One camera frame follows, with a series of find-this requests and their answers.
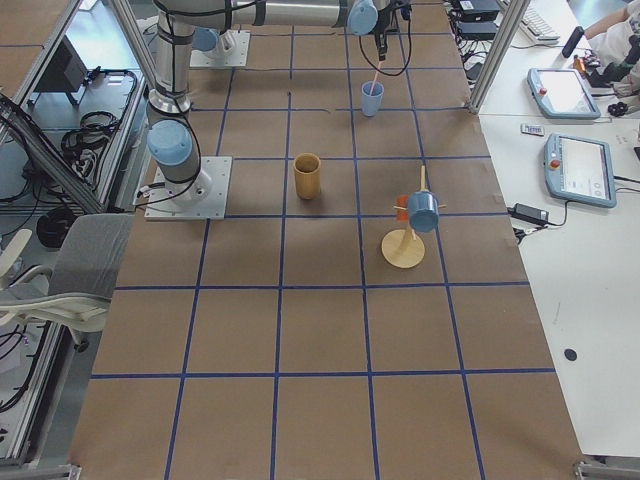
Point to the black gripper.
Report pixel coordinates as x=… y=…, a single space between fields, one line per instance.
x=381 y=39

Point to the pink chopstick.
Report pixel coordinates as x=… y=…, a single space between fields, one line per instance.
x=376 y=76

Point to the light blue plastic cup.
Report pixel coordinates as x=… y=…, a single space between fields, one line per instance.
x=371 y=98

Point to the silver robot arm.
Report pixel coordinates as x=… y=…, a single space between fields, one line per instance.
x=171 y=139
x=210 y=41

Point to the bamboo chopstick holder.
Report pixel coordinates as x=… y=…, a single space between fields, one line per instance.
x=307 y=175

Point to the white keyboard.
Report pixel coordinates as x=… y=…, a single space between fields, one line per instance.
x=536 y=29

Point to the orange mug on stand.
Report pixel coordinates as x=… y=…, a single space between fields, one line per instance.
x=401 y=208

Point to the blue mug on stand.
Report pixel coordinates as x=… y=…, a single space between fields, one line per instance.
x=423 y=211

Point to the small label card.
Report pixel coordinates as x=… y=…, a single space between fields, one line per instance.
x=532 y=129

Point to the teach pendant far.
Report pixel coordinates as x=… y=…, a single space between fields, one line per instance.
x=561 y=94

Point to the teach pendant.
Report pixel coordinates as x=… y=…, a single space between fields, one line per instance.
x=579 y=169
x=561 y=94

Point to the wooden mug tree stand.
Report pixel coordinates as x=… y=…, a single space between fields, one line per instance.
x=403 y=248

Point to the black power adapter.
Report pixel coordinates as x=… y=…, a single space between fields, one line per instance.
x=529 y=214

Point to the teach pendant near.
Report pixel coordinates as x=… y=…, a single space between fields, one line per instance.
x=579 y=169

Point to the grey office chair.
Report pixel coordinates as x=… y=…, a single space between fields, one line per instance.
x=76 y=291

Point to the aluminium frame post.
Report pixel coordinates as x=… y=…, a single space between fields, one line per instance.
x=506 y=31

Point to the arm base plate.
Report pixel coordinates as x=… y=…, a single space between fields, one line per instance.
x=206 y=198
x=236 y=59

